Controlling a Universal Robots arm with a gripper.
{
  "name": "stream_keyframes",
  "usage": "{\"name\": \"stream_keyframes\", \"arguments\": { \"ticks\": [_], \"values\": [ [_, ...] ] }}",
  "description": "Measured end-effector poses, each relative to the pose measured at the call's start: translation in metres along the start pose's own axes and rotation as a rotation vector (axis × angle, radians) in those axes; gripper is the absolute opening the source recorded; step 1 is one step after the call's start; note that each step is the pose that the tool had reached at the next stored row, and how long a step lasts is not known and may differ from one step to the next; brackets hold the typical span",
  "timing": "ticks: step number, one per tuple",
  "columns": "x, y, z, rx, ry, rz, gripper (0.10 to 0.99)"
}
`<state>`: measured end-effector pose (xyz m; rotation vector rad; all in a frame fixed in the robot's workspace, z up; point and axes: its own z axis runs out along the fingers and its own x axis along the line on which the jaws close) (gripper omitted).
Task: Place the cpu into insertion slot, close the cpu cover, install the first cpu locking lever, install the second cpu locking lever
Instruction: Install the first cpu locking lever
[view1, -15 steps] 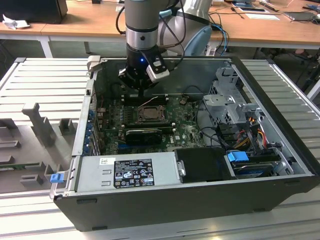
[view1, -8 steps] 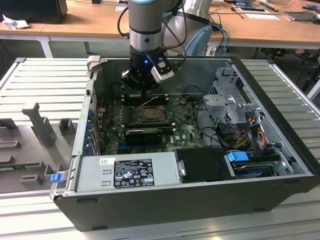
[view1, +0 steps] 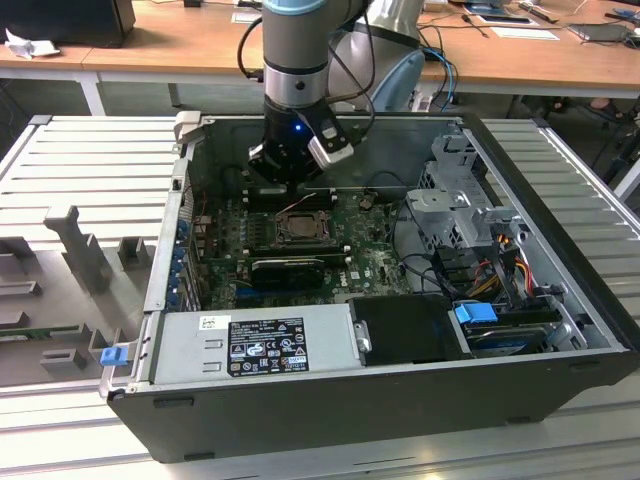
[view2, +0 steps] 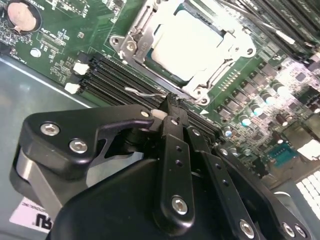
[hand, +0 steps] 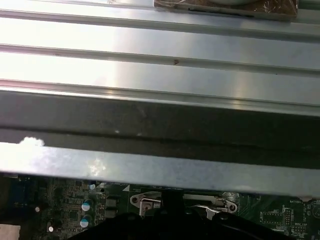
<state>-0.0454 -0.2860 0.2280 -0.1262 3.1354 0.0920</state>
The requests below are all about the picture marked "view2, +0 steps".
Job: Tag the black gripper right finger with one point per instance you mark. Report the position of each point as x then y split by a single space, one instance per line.
225 180

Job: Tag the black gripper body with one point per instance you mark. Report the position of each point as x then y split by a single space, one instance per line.
112 212

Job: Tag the metal socket cover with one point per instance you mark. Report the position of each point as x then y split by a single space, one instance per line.
145 45

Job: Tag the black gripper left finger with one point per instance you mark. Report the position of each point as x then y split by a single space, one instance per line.
75 120

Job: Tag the silver CPU plate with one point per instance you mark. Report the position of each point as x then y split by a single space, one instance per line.
185 47

